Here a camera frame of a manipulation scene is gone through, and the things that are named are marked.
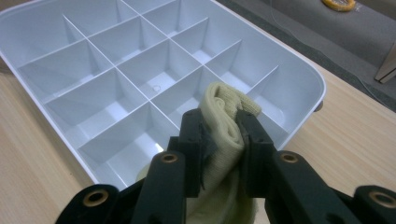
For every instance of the white divided storage box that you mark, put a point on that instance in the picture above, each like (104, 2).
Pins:
(93, 87)

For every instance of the light green ankle sock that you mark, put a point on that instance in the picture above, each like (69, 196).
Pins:
(224, 124)

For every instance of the yellow tape roll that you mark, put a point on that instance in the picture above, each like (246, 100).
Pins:
(338, 4)

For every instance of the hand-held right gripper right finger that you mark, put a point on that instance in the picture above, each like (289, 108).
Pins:
(257, 146)

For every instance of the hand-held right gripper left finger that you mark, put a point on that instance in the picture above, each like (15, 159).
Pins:
(193, 146)

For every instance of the light wooden desk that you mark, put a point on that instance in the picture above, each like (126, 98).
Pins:
(387, 67)

